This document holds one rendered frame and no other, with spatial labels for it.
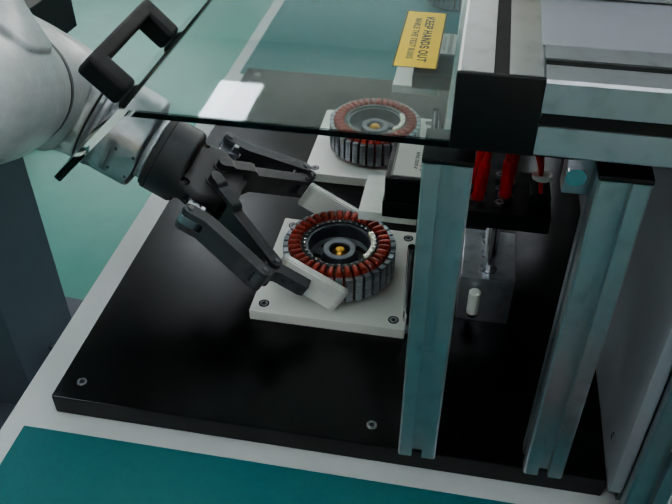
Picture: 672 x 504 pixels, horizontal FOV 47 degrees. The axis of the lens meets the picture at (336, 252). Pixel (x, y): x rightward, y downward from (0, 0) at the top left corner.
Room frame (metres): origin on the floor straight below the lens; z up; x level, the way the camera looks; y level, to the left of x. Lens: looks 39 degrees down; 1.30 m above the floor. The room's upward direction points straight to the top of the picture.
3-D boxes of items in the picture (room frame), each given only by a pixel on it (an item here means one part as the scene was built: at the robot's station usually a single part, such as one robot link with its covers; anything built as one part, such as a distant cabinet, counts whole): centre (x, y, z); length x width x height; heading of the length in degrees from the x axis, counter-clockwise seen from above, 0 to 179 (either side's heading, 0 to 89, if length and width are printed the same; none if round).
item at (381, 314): (0.60, 0.00, 0.78); 0.15 x 0.15 x 0.01; 79
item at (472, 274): (0.57, -0.15, 0.80); 0.08 x 0.05 x 0.06; 169
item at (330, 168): (0.84, -0.05, 0.78); 0.15 x 0.15 x 0.01; 79
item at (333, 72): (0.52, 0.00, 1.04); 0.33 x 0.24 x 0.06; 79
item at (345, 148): (0.84, -0.05, 0.80); 0.11 x 0.11 x 0.04
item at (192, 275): (0.71, -0.04, 0.76); 0.64 x 0.47 x 0.02; 169
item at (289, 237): (0.60, 0.00, 0.80); 0.11 x 0.11 x 0.04
